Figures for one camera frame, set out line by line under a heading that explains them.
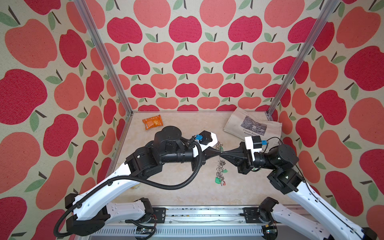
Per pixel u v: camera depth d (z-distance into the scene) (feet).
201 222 2.40
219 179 1.79
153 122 3.55
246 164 1.61
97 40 2.64
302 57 2.85
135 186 1.36
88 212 1.21
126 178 1.24
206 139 1.33
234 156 1.62
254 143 1.43
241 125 3.41
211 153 1.61
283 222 1.93
